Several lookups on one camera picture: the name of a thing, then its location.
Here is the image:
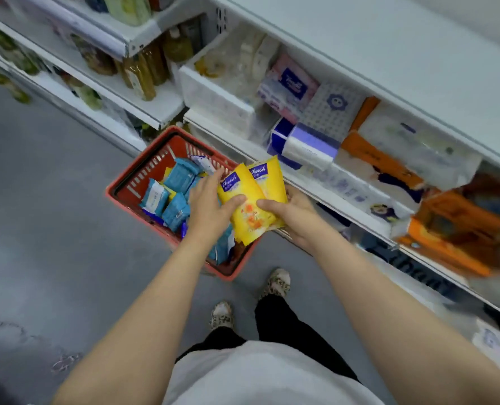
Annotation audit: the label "orange white paper roll pack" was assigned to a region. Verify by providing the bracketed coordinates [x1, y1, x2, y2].
[311, 96, 430, 228]

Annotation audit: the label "white purple dotted tissue pack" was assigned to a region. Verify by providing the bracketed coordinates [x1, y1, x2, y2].
[300, 82, 367, 142]

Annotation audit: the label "red plastic shopping basket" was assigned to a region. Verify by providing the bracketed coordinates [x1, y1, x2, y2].
[105, 125, 261, 282]

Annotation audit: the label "large white paper roll pack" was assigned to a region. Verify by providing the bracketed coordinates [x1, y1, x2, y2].
[178, 27, 280, 138]

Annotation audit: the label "leopard print shoe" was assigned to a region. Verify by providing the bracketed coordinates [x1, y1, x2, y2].
[260, 268, 292, 299]
[209, 301, 235, 332]

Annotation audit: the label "row of yellow oil bottles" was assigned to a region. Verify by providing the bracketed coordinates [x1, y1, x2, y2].
[70, 25, 204, 102]

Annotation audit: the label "white wrapped paper pack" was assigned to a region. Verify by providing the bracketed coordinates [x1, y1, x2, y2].
[357, 103, 485, 192]

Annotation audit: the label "person's right hand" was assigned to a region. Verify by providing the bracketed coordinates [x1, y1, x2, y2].
[256, 184, 334, 257]

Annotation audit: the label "black trousers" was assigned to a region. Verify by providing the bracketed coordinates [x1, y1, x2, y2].
[174, 295, 360, 383]

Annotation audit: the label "purple and white tissue pack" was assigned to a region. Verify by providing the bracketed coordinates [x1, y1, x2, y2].
[281, 121, 342, 172]

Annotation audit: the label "dark printed pack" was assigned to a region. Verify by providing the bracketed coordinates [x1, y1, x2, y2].
[361, 236, 461, 300]

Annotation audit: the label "person's right forearm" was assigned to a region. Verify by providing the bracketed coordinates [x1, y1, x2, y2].
[308, 229, 500, 405]

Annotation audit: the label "white shirt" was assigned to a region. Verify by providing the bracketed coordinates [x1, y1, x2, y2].
[162, 340, 385, 405]

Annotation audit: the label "pile of wipe packets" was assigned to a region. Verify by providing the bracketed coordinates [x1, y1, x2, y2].
[139, 155, 247, 266]

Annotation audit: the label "yellow tissue packets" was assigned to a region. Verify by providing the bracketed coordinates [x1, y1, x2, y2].
[217, 163, 277, 246]
[248, 155, 289, 231]

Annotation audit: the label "white bag blue print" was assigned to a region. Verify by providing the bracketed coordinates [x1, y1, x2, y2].
[471, 318, 500, 376]

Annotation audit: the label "person's left hand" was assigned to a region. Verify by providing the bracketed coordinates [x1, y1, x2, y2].
[186, 166, 248, 250]

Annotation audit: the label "pink tissue pack blue label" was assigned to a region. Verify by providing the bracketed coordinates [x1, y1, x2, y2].
[257, 53, 320, 125]

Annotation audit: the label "person's left forearm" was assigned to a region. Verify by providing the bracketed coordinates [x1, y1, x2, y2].
[51, 231, 221, 405]

